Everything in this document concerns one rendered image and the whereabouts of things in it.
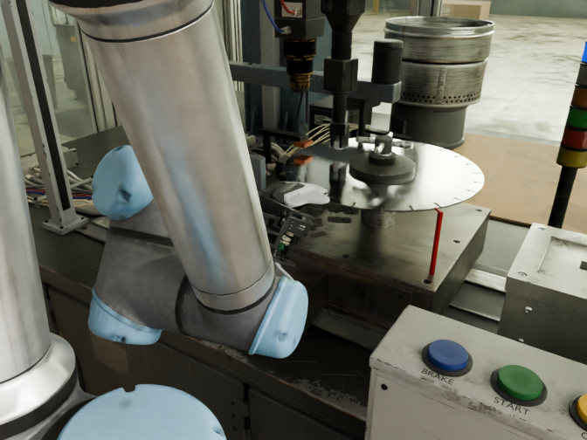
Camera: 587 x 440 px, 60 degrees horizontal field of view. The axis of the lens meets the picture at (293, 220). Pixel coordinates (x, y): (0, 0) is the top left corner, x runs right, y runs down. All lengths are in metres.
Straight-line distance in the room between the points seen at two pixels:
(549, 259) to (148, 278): 0.53
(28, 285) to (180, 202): 0.12
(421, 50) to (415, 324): 1.00
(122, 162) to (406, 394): 0.37
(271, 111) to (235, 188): 1.20
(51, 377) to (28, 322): 0.05
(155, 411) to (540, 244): 0.59
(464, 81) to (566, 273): 0.86
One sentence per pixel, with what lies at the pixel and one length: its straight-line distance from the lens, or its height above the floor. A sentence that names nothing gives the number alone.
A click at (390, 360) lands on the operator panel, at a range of 0.56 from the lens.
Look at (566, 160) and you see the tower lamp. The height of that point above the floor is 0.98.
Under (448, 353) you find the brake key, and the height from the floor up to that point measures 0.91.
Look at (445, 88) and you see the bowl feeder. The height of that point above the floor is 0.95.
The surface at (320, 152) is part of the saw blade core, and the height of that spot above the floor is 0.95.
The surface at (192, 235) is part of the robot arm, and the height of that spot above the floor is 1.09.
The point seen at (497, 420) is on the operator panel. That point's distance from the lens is 0.54.
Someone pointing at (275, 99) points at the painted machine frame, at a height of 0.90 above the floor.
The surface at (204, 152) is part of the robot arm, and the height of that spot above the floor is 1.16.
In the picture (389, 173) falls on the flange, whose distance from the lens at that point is 0.84.
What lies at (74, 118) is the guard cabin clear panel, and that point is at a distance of 1.87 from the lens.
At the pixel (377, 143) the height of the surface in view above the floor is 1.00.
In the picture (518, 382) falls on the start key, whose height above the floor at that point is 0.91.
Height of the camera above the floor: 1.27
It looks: 27 degrees down
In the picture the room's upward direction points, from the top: straight up
